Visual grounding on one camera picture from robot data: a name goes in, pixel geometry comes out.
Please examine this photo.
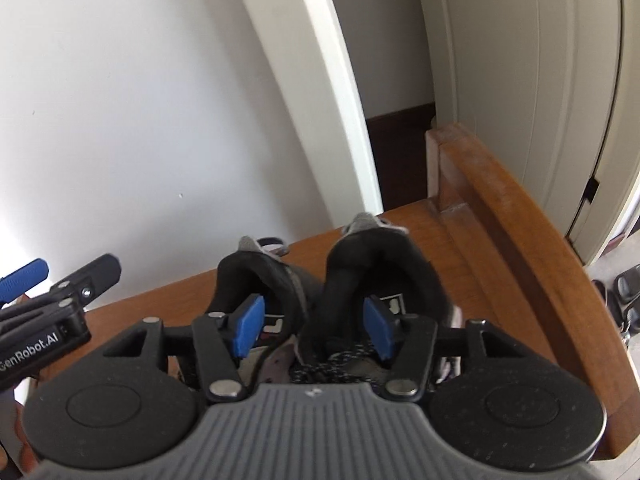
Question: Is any person's left hand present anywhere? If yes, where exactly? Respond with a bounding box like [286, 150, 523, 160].
[0, 395, 38, 476]

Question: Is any wooden shoe rack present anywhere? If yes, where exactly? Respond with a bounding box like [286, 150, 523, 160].
[85, 124, 640, 461]

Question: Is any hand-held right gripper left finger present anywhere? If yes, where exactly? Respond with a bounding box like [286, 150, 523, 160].
[102, 294, 266, 401]

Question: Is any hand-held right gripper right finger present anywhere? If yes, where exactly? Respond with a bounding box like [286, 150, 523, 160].
[363, 296, 521, 401]

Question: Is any chunky grey cream sneaker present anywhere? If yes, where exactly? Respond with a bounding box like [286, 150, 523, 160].
[300, 212, 463, 386]

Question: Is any black sandal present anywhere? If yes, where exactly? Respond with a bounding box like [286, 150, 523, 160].
[620, 306, 640, 337]
[614, 266, 640, 308]

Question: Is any white door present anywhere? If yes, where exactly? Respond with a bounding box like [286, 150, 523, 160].
[415, 0, 640, 266]

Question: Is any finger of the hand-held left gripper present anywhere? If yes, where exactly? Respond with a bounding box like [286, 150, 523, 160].
[50, 254, 122, 306]
[0, 258, 50, 306]

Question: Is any black door hinge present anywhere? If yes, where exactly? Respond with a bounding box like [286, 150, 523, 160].
[580, 177, 601, 207]

